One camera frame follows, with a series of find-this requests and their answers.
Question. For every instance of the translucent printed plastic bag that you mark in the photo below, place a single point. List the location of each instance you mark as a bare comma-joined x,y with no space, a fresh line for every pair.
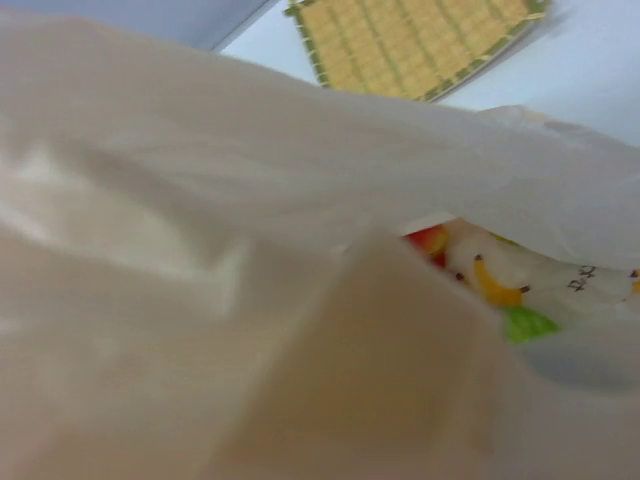
203,276

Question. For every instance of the yellow woven bamboo mat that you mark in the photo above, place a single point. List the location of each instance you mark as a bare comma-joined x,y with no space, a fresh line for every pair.
412,49

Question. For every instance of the green fake apple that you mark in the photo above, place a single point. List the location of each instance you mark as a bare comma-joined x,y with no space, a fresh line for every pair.
523,324

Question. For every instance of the red fake cherry tomatoes bunch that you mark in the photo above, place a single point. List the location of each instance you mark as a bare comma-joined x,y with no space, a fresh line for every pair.
431,243

